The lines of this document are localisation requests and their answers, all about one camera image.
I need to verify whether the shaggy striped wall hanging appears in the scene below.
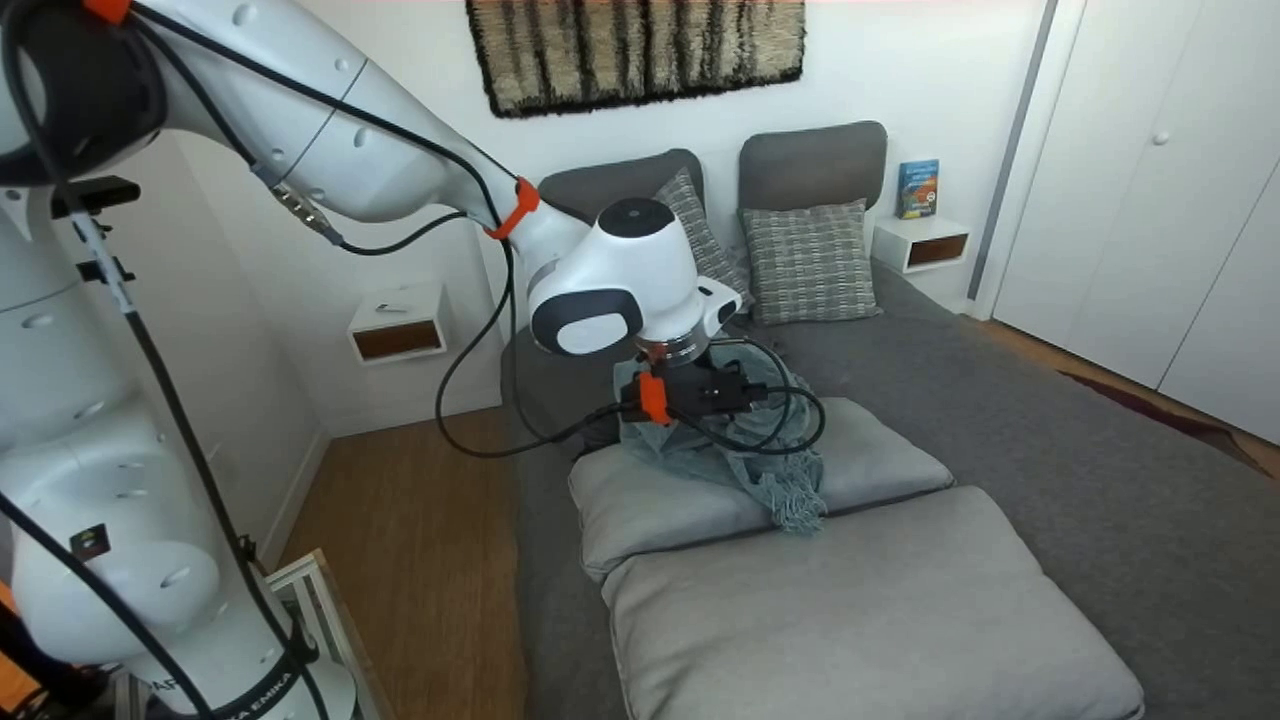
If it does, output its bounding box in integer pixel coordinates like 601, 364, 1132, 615
458, 0, 813, 118

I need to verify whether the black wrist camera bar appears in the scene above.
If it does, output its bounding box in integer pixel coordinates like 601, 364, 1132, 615
704, 371, 764, 415

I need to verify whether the small light grey cushion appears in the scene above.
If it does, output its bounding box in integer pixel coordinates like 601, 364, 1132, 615
565, 391, 961, 589

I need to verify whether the short black cable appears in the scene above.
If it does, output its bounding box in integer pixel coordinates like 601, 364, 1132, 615
269, 180, 473, 261

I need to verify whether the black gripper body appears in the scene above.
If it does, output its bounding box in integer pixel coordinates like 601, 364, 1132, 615
660, 348, 735, 422

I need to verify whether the white wall shelf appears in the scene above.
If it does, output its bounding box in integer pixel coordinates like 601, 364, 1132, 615
345, 284, 453, 366
870, 210, 974, 280

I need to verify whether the long black cable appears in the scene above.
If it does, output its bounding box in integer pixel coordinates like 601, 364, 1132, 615
131, 2, 832, 464

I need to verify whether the grey upholstered bed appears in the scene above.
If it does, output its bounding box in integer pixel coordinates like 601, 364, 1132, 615
496, 251, 1280, 720

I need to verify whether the white framed panel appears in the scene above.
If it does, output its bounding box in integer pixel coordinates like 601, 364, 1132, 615
256, 544, 393, 720

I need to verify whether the white wardrobe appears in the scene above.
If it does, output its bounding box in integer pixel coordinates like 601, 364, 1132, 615
988, 0, 1280, 451

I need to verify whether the large light grey cushion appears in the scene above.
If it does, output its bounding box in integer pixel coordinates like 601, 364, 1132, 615
595, 479, 1153, 720

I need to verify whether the orange camera mount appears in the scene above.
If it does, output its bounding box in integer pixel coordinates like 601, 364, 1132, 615
632, 366, 670, 429

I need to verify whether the thick black base cable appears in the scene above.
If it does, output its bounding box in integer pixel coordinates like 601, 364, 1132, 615
0, 489, 224, 720

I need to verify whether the dark grey headrest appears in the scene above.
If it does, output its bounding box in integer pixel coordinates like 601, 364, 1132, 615
735, 115, 893, 216
537, 142, 711, 233

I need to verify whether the teal fringed blanket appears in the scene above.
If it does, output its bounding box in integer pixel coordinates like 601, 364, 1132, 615
609, 332, 832, 541

